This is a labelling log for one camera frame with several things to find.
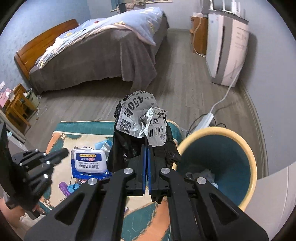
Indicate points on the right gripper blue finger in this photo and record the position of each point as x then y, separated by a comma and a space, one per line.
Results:
144, 163
149, 175

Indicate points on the black plastic mailer bag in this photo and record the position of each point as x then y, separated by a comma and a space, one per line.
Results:
140, 121

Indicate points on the purple bottle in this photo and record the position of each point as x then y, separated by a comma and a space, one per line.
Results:
63, 187

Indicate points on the blue glove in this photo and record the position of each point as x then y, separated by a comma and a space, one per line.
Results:
73, 187

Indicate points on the blue wet wipes pack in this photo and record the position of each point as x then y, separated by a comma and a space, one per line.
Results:
88, 163

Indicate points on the teal yellow trash bin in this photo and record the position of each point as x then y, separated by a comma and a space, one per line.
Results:
227, 155

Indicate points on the white power strip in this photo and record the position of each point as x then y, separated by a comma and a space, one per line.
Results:
204, 123

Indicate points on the horse pattern floor mat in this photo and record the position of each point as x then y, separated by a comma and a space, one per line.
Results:
144, 219

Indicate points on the wooden bedside stool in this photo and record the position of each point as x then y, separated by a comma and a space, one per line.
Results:
19, 108

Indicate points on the bed with grey blanket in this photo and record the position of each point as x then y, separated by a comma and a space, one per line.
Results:
111, 53

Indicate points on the wooden headboard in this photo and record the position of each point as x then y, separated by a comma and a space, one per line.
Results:
27, 56

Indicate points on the light blue quilt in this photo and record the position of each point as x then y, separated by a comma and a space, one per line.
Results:
143, 22

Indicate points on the wooden cabinet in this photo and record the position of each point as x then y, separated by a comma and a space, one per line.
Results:
199, 34

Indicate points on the white air purifier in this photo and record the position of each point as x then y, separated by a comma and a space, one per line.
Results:
227, 42

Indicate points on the white wifi router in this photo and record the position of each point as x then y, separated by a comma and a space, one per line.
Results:
228, 8

